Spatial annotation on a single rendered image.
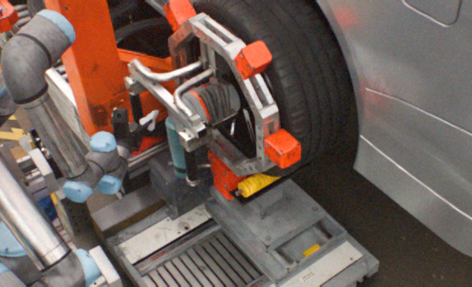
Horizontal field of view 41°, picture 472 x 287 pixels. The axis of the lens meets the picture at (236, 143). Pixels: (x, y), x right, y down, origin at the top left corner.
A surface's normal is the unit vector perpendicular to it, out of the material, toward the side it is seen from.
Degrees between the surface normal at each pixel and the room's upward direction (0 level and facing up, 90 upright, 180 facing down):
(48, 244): 48
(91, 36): 90
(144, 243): 0
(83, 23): 90
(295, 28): 30
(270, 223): 0
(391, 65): 90
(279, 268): 0
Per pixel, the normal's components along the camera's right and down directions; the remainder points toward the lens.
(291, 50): 0.33, -0.21
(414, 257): -0.06, -0.72
